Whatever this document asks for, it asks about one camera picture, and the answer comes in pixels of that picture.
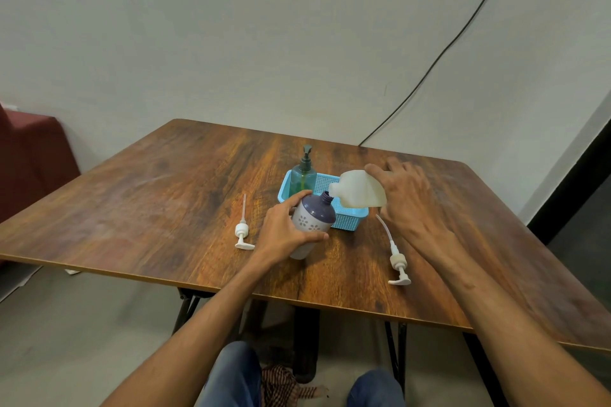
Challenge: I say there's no brown checkered cloth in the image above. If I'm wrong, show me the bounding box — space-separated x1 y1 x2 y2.
260 363 330 407

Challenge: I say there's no person's right leg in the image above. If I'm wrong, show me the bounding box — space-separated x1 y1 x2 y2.
346 368 405 407

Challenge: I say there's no small navy white floral bottle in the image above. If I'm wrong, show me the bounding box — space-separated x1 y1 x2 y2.
289 191 337 261

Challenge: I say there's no small green plastic bottle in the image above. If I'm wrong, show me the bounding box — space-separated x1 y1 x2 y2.
290 165 318 198

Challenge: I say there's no blue plastic basket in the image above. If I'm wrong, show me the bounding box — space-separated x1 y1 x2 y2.
277 169 370 232

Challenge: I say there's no person's left leg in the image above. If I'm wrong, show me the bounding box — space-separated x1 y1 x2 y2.
196 341 263 407

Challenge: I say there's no small white pump cap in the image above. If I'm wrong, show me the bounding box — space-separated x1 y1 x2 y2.
234 193 256 251

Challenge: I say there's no dark red sofa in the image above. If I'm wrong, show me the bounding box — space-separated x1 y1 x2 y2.
0 104 81 224

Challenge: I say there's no black wall cable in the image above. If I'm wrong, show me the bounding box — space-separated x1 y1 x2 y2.
358 0 524 148

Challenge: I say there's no large translucent bottle yellow liquid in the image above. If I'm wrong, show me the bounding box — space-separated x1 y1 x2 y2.
328 169 388 210

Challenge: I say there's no white flat board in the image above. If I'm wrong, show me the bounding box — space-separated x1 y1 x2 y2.
0 264 43 303

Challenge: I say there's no large white pump cap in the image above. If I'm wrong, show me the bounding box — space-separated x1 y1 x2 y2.
375 214 412 287

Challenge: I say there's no black table support post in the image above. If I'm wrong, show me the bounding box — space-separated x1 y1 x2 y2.
291 307 321 383

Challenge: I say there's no person's leg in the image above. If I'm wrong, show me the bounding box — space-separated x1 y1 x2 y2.
346 368 405 407
196 341 263 407

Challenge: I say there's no black metal table leg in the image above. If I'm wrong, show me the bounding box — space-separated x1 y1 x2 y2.
384 321 407 396
171 288 213 336

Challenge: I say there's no person's right hand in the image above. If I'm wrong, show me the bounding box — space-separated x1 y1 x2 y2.
364 156 454 259

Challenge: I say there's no person's left hand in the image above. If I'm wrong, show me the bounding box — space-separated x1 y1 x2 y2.
250 190 330 272

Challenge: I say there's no person's left forearm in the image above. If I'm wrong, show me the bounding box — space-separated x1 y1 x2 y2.
100 256 273 407

